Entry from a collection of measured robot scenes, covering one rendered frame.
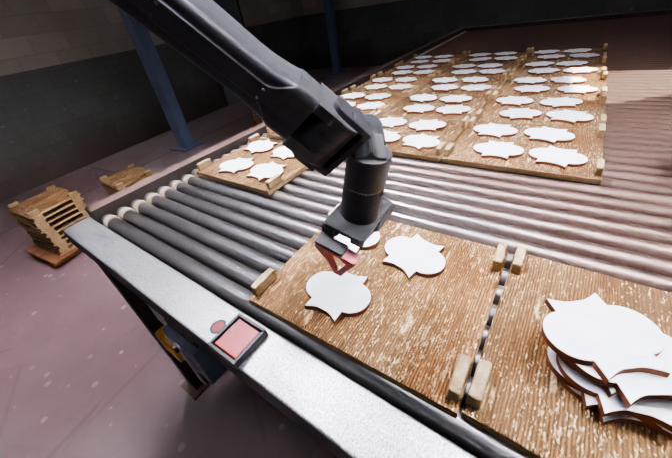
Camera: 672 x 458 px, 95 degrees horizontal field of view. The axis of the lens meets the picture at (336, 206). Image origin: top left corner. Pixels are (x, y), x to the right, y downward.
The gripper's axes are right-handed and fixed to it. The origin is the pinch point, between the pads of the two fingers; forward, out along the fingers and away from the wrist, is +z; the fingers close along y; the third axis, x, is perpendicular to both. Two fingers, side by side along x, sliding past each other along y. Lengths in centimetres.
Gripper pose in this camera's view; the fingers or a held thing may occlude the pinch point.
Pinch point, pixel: (352, 251)
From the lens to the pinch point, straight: 52.6
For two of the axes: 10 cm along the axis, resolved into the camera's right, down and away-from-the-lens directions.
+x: -8.5, -3.9, 3.4
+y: 5.1, -5.5, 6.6
